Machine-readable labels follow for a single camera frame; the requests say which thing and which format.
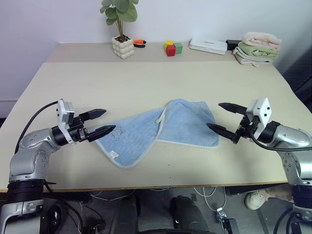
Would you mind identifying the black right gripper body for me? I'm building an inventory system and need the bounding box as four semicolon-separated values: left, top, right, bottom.
232;114;260;145

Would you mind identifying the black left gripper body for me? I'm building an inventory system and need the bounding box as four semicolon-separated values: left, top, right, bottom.
67;115;90;145

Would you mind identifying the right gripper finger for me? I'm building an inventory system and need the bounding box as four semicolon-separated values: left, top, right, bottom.
206;123;237;141
218;102;248;115

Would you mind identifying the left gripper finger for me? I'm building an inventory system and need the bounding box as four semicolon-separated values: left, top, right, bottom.
87;125;117;143
78;108;108;122

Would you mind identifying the light blue towel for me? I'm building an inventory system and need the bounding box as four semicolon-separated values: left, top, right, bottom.
94;98;220;169

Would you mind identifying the folded cream towel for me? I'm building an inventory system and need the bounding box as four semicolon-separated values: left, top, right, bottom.
233;46;275;68

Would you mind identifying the folded green towel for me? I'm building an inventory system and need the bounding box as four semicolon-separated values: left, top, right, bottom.
237;41;279;59

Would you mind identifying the folded pink towel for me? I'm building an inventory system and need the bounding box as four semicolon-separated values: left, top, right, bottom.
241;31;283;52

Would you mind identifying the small black box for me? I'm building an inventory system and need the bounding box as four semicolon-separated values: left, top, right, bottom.
226;39;244;51

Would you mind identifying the flat white box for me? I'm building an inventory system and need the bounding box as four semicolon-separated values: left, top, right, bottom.
189;38;228;55

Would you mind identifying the green plant in white pot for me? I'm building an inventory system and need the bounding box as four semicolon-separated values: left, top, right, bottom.
99;0;139;60

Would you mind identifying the white shoe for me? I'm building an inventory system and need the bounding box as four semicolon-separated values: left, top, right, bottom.
244;189;271;211

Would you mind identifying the person's lower leg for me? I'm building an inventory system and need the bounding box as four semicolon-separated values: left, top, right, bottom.
267;186;294;203

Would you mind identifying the dark chair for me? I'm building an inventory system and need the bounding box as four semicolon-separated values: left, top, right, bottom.
282;52;312;110

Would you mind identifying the small metal clamp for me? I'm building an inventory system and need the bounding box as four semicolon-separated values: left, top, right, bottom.
214;207;229;221

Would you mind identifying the dark rounded shape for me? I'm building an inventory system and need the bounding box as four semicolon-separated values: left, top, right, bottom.
169;195;212;231

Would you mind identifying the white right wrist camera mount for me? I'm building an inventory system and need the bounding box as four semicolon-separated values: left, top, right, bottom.
245;97;273;128

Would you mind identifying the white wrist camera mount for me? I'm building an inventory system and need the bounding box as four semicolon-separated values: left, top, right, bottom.
245;97;273;128
56;98;78;145

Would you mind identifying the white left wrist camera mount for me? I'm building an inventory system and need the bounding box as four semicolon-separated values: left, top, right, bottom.
56;98;78;145

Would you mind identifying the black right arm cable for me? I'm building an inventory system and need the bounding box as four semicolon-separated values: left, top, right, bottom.
250;131;312;152

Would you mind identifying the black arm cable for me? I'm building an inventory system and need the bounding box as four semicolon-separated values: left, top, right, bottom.
250;131;312;152
15;101;59;156

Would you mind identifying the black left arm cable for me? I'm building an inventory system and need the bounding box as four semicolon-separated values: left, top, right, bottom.
15;101;59;156

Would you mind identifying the thin white cable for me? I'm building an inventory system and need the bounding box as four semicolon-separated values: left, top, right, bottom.
194;186;229;212
90;189;137;203

